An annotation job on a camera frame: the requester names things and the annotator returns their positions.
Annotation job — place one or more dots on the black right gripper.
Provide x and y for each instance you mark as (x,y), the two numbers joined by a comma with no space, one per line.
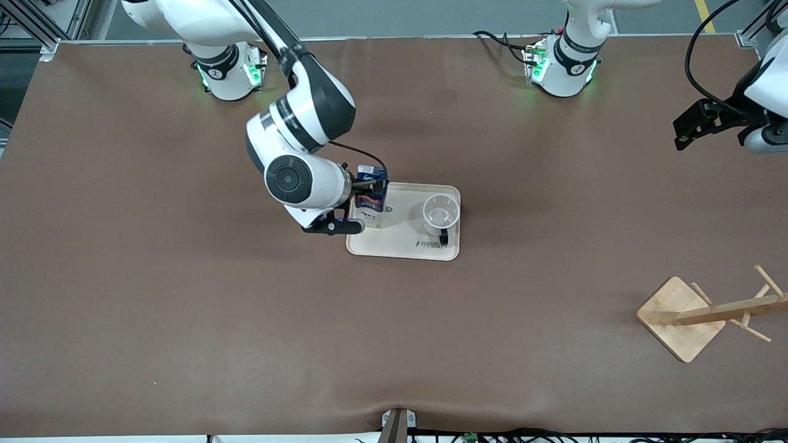
(359,192)

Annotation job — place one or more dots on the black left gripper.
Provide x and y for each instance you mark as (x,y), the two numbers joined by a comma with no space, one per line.
(731,115)

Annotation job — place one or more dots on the blue milk carton green cap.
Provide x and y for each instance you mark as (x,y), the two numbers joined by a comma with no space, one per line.
(374,203)

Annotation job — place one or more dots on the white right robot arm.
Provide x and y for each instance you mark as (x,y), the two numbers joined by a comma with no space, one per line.
(295,117)

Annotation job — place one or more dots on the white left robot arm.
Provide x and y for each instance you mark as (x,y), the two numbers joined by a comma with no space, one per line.
(569,58)

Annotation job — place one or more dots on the beige tray with dog print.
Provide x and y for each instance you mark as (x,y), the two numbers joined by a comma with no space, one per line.
(403,243)

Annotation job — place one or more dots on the wooden mug stand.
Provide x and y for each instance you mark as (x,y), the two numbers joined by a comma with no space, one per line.
(677,320)

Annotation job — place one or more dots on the aluminium frame profile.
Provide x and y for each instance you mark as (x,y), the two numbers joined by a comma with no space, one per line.
(754,34)
(37,24)

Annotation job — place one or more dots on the grey metal camera bracket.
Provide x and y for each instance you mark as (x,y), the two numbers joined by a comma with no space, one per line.
(398,426)

